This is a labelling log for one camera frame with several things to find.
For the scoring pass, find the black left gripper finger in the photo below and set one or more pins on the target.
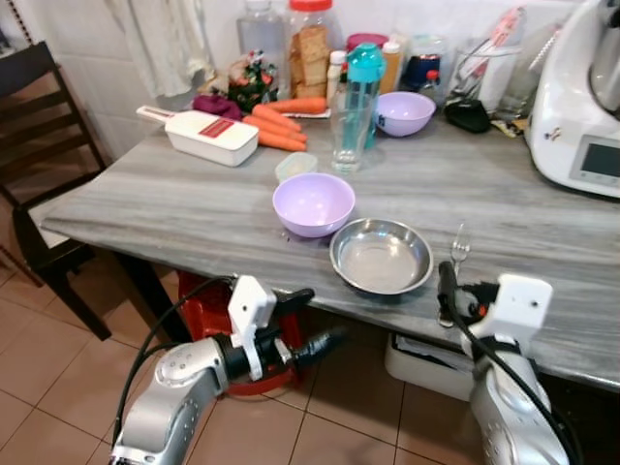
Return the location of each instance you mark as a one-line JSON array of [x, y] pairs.
[[294, 300], [320, 346]]

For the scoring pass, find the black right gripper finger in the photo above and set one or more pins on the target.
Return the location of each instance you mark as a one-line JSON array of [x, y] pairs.
[[448, 279]]

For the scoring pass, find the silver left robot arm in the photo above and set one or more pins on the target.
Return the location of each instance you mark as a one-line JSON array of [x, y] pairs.
[[174, 387]]

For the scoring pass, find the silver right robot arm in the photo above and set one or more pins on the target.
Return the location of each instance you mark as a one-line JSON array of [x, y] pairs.
[[513, 407]]

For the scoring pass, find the metal fork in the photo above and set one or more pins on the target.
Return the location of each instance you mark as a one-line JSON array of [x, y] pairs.
[[460, 250]]

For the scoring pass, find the stainless steel dish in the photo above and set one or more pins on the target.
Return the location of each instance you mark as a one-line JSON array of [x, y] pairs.
[[381, 257]]

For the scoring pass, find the red plastic stool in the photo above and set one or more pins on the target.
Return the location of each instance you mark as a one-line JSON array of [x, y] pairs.
[[208, 315]]

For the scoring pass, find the white plastic box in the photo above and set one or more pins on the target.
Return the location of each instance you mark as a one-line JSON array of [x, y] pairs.
[[426, 368]]

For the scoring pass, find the large purple plastic bowl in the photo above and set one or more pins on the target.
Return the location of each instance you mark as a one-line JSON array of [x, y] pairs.
[[313, 203]]

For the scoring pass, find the dark table leg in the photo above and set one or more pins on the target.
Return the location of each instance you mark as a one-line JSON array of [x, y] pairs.
[[150, 291]]

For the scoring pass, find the orange carrot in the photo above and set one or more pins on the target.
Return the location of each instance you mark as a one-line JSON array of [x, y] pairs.
[[276, 116], [300, 105], [271, 128], [281, 141]]

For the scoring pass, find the black pouch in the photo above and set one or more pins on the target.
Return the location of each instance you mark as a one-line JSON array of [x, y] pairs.
[[467, 116]]

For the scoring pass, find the clear drinking glass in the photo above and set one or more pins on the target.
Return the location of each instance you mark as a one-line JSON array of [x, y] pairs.
[[349, 145]]

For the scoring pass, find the small purple plastic bowl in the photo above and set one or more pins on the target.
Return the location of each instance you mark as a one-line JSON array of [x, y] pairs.
[[405, 114]]

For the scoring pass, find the white slicer box red label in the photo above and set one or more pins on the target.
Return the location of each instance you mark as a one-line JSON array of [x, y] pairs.
[[208, 136]]

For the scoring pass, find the purple cloth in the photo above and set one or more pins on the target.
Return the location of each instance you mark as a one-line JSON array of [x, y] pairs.
[[216, 107]]

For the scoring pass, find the white kitchen machine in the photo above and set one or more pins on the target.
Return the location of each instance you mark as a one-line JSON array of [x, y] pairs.
[[567, 107]]

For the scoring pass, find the clear jar dark blue label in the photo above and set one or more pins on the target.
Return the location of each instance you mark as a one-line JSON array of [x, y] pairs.
[[421, 66]]

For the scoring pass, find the clear plastic bag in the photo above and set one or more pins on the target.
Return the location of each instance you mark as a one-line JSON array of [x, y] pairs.
[[494, 68]]

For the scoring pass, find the orange bottle white cap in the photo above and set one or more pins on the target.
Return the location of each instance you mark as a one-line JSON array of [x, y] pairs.
[[391, 68]]

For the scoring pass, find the green red festive ornament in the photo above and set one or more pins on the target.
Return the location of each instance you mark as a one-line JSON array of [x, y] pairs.
[[254, 82]]

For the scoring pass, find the teal water bottle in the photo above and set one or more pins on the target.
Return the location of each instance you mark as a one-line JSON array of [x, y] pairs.
[[365, 66]]

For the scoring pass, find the small white bottle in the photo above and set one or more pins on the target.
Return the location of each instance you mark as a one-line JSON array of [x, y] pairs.
[[336, 76]]

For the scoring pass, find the red lid cracker jar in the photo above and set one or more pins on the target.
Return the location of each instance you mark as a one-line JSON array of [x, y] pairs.
[[313, 53]]

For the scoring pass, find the pink lid container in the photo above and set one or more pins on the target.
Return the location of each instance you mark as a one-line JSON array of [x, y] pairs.
[[368, 40]]

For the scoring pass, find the clear plastic bottle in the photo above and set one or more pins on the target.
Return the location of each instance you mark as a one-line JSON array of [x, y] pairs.
[[262, 34]]

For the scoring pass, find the hanging white towel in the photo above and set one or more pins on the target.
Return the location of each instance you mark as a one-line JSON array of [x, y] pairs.
[[165, 44]]

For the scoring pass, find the dark wooden chair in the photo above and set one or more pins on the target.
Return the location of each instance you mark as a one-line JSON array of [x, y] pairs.
[[44, 126]]

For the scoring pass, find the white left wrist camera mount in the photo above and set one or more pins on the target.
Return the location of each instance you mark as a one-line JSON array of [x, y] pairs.
[[252, 305]]

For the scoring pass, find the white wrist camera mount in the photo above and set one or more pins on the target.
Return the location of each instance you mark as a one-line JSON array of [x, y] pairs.
[[252, 305], [518, 300]]

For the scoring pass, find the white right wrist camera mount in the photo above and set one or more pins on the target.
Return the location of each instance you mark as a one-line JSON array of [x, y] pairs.
[[518, 300]]

